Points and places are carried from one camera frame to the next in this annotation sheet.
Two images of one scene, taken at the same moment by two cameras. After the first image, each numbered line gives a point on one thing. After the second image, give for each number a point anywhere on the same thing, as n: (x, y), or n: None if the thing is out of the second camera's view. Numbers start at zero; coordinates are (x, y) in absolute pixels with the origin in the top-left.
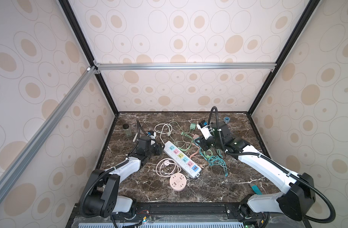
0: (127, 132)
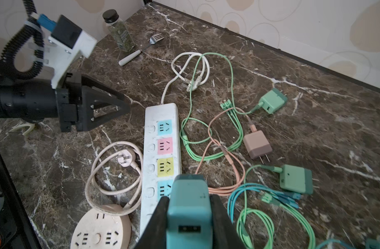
0: (119, 29)
